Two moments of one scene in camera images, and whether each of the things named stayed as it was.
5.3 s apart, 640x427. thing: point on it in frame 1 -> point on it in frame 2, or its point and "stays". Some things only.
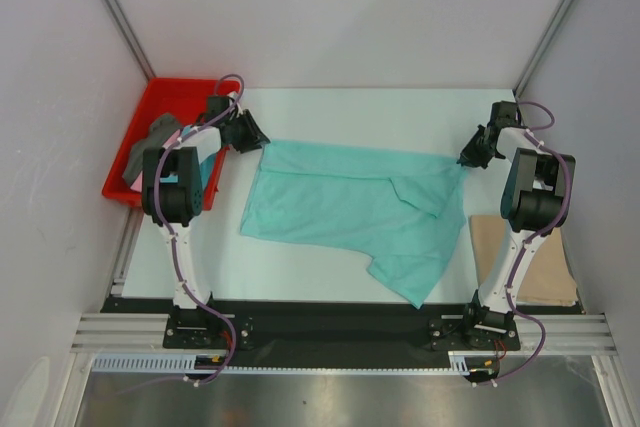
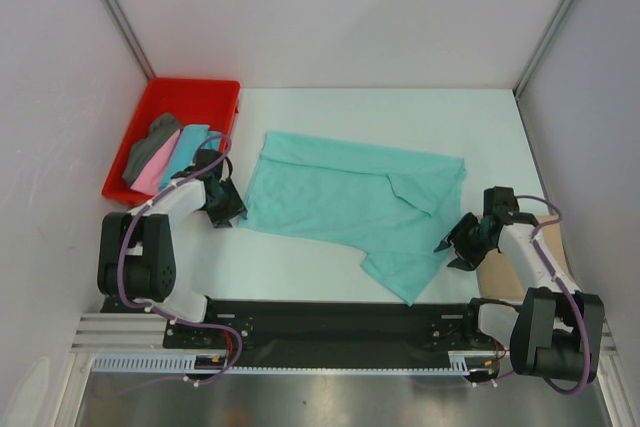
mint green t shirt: x=404 y=212 stays
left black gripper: x=254 y=138 -> x=234 y=208
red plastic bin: x=187 y=101 stays
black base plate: x=342 y=327 stays
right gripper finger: x=478 y=152 -> x=443 y=244
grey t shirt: x=162 y=129 stays
